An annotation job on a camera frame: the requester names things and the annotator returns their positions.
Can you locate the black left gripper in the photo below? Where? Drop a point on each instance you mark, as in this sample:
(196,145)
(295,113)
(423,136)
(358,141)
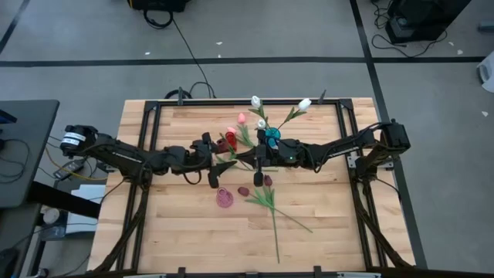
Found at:
(200,162)

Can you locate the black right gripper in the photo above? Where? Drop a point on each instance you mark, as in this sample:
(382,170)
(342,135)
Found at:
(285,152)

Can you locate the red glass vase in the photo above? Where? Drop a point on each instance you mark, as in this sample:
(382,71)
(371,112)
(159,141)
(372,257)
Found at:
(231,142)

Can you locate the white artificial tulip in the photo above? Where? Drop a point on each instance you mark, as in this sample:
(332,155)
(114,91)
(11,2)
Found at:
(261,124)
(255,101)
(304,104)

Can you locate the pink ribbed glass vase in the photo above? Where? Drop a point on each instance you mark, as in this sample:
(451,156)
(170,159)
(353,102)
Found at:
(224,197)

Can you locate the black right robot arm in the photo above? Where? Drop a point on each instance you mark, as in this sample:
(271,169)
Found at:
(339,148)

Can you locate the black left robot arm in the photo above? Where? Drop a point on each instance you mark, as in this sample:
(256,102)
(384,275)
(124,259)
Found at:
(123,156)

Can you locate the teal glass vase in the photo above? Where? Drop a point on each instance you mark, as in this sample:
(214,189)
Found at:
(273,133)

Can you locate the white box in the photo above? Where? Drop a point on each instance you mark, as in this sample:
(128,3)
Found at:
(92,192)

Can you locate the black power adapter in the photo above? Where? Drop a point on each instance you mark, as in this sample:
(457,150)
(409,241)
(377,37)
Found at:
(69,168)

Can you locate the black desk leg beam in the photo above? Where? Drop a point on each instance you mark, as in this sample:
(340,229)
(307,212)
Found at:
(65,199)

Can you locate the black floor box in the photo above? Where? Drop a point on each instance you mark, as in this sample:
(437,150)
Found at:
(158,4)

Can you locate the white roll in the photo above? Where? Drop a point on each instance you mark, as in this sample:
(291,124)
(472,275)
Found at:
(51,216)

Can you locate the black desk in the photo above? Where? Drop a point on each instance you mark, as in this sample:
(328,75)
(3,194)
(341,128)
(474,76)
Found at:
(27,154)

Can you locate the blue device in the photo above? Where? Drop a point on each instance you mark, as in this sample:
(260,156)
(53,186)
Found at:
(5,117)

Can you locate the black equipment case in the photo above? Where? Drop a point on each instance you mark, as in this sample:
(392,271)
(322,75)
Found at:
(424,15)

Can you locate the white plastic object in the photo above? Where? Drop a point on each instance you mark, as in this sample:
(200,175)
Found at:
(488,73)

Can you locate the black aluminium table frame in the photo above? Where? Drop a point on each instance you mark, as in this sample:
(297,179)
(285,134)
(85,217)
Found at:
(247,102)

